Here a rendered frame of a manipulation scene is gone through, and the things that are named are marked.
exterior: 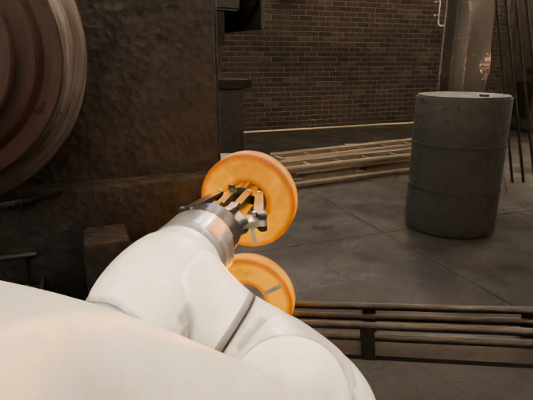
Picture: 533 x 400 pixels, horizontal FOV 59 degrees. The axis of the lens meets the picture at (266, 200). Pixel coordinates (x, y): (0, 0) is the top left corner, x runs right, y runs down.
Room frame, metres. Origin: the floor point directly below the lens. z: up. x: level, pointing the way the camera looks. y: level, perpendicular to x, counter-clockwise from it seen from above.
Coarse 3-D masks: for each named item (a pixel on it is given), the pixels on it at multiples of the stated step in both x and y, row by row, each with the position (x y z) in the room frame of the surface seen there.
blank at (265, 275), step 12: (240, 264) 0.71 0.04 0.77; (252, 264) 0.71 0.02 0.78; (264, 264) 0.71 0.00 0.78; (276, 264) 0.72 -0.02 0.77; (240, 276) 0.71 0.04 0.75; (252, 276) 0.71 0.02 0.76; (264, 276) 0.70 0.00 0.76; (276, 276) 0.70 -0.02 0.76; (288, 276) 0.72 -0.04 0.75; (264, 288) 0.70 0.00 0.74; (276, 288) 0.70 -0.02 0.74; (288, 288) 0.70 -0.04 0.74; (276, 300) 0.70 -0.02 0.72; (288, 300) 0.69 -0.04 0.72; (288, 312) 0.69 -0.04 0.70
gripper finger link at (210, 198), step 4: (212, 192) 0.68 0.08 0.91; (216, 192) 0.68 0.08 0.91; (220, 192) 0.68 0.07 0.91; (208, 196) 0.66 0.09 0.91; (212, 196) 0.66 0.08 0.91; (216, 196) 0.67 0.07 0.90; (200, 200) 0.65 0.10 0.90; (204, 200) 0.65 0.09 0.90; (208, 200) 0.65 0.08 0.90; (212, 200) 0.66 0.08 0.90; (216, 200) 0.67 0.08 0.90; (192, 204) 0.63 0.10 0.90; (196, 204) 0.63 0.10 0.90; (180, 208) 0.61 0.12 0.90; (184, 208) 0.61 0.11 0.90; (188, 208) 0.62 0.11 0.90; (180, 212) 0.61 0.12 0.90
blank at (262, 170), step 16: (224, 160) 0.72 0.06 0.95; (240, 160) 0.71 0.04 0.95; (256, 160) 0.71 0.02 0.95; (272, 160) 0.71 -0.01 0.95; (208, 176) 0.73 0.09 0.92; (224, 176) 0.72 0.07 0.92; (240, 176) 0.71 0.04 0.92; (256, 176) 0.71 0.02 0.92; (272, 176) 0.70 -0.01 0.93; (288, 176) 0.71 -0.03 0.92; (208, 192) 0.73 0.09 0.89; (272, 192) 0.70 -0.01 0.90; (288, 192) 0.70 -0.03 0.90; (272, 208) 0.70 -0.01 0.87; (288, 208) 0.70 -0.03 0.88; (272, 224) 0.70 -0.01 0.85; (288, 224) 0.70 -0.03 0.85; (240, 240) 0.72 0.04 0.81; (256, 240) 0.71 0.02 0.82; (272, 240) 0.71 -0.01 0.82
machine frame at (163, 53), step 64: (128, 0) 0.93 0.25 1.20; (192, 0) 0.97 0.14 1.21; (128, 64) 0.92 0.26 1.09; (192, 64) 0.97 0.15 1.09; (128, 128) 0.92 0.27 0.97; (192, 128) 0.97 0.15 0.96; (64, 192) 0.82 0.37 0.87; (128, 192) 0.86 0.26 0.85; (192, 192) 0.91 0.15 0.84; (64, 256) 0.82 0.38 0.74
